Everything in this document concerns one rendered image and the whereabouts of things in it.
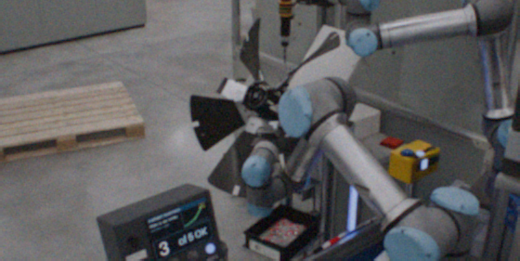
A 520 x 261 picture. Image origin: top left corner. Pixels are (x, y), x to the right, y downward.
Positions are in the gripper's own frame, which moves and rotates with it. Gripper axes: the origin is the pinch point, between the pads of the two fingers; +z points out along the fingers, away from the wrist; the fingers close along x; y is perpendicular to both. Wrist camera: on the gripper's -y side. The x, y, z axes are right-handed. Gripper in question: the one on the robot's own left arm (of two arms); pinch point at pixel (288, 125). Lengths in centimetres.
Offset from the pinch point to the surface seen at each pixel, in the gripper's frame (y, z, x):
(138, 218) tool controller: 18, -73, -9
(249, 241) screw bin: 11.5, -21.1, 32.0
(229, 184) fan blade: 21.5, -4.9, 20.0
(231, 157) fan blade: 21.6, 1.0, 12.5
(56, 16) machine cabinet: 379, 427, 42
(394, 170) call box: -33.9, 8.7, 20.7
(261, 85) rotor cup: 12.4, 16.1, -8.3
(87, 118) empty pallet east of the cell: 214, 203, 81
